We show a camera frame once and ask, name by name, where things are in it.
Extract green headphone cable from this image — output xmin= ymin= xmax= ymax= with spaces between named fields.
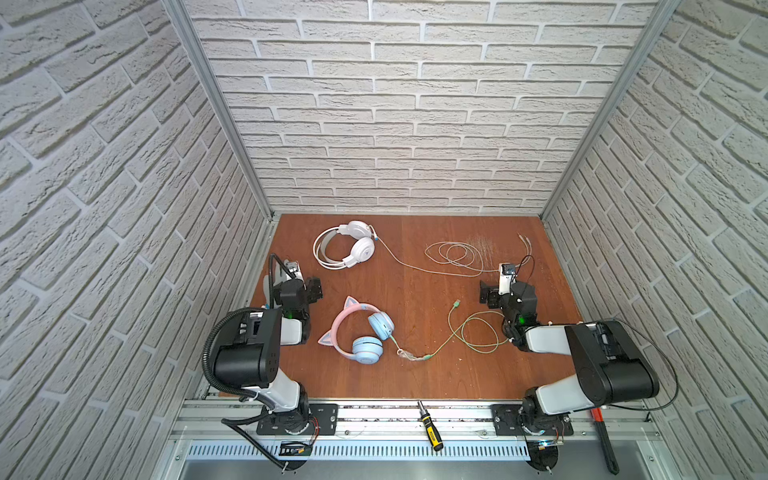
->
xmin=389 ymin=299 xmax=511 ymax=362

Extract pink blue cat-ear headphones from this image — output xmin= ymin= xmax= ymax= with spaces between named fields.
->
xmin=318 ymin=296 xmax=395 ymax=365

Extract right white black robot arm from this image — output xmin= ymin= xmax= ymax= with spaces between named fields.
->
xmin=479 ymin=282 xmax=660 ymax=428

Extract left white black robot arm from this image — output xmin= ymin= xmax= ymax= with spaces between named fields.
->
xmin=201 ymin=277 xmax=323 ymax=425

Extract white headphones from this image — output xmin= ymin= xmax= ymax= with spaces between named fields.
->
xmin=312 ymin=220 xmax=378 ymax=271

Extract red pipe wrench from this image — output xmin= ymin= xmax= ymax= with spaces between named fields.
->
xmin=590 ymin=407 xmax=620 ymax=475

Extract small black electronics board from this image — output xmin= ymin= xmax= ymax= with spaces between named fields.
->
xmin=279 ymin=442 xmax=314 ymax=457

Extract yellow black screwdriver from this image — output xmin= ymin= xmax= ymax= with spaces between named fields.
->
xmin=417 ymin=400 xmax=444 ymax=452

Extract white headphone cable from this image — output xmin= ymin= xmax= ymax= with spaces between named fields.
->
xmin=370 ymin=232 xmax=534 ymax=279

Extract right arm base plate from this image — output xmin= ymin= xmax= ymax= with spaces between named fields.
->
xmin=490 ymin=403 xmax=574 ymax=437

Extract black corrugated cable conduit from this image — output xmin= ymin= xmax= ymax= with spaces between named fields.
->
xmin=200 ymin=307 xmax=283 ymax=400

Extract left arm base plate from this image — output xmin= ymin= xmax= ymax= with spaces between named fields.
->
xmin=256 ymin=403 xmax=339 ymax=436

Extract aluminium frame rail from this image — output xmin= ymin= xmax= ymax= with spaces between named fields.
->
xmin=170 ymin=397 xmax=662 ymax=443

